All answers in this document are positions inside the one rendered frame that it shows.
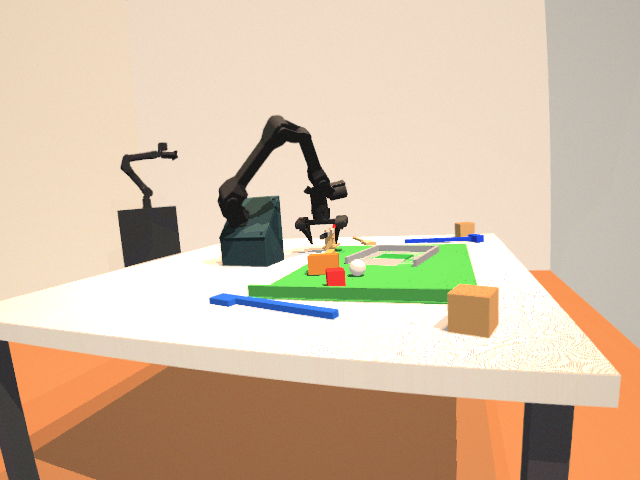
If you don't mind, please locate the red cube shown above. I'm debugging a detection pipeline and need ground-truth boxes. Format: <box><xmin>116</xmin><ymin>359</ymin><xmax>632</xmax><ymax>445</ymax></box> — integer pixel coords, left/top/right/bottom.
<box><xmin>326</xmin><ymin>267</ymin><xmax>346</xmax><ymax>286</ymax></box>

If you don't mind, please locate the green flat mat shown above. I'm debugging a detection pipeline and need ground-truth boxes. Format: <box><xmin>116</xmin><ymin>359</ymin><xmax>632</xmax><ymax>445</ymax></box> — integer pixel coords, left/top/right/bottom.
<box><xmin>252</xmin><ymin>244</ymin><xmax>477</xmax><ymax>304</ymax></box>

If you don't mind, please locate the white ball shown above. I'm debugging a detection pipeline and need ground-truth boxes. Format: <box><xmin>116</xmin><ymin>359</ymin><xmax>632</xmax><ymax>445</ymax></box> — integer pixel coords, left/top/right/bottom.
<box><xmin>349</xmin><ymin>259</ymin><xmax>366</xmax><ymax>276</ymax></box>

